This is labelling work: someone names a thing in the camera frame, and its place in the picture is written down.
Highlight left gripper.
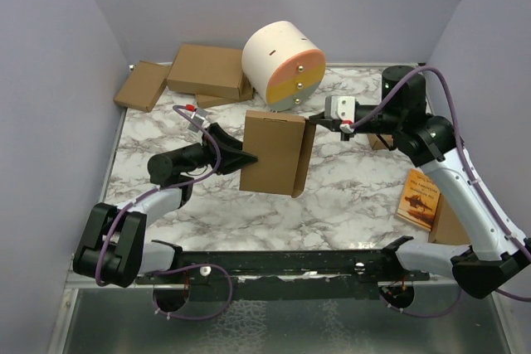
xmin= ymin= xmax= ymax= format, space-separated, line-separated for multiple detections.
xmin=177 ymin=123 xmax=259 ymax=175

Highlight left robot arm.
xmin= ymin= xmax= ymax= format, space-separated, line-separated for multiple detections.
xmin=72 ymin=124 xmax=258 ymax=288

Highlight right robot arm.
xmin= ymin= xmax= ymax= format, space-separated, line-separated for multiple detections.
xmin=309 ymin=65 xmax=530 ymax=298

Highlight small folded cardboard box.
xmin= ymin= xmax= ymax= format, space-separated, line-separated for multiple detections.
xmin=367 ymin=133 xmax=394 ymax=151

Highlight cardboard box under large box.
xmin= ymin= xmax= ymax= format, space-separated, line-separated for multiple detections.
xmin=196 ymin=86 xmax=254 ymax=109

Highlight large folded cardboard box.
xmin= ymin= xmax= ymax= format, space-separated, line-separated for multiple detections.
xmin=166 ymin=44 xmax=245 ymax=99

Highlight cardboard box under book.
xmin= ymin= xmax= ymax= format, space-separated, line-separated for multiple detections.
xmin=428 ymin=195 xmax=470 ymax=245

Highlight round cream drawer cabinet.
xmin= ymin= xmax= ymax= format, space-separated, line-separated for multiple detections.
xmin=241 ymin=21 xmax=326 ymax=112

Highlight orange paperback book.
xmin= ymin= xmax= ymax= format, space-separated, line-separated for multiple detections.
xmin=395 ymin=169 xmax=441 ymax=231

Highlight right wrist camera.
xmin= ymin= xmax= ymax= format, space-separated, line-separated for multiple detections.
xmin=324 ymin=95 xmax=357 ymax=124

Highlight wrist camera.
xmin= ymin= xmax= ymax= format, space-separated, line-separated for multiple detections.
xmin=187 ymin=104 xmax=208 ymax=133
xmin=324 ymin=95 xmax=357 ymax=124

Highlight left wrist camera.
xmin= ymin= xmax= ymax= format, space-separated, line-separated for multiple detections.
xmin=187 ymin=104 xmax=208 ymax=133

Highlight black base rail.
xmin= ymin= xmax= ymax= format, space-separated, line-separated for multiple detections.
xmin=136 ymin=249 xmax=432 ymax=301

